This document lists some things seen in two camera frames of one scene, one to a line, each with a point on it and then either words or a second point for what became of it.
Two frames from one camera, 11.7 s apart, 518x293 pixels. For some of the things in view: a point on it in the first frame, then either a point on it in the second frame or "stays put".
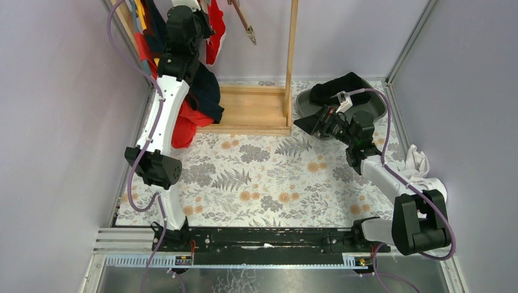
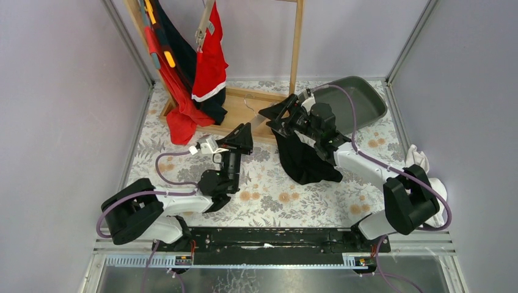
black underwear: [321, 94] -> [308, 165]
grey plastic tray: [374, 105] stays put
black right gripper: [320, 124] -> [292, 117]
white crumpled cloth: [416, 168] stays put
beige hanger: [250, 31] -> [249, 107]
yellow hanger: [140, 13] -> [146, 7]
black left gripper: [188, 11] -> [237, 146]
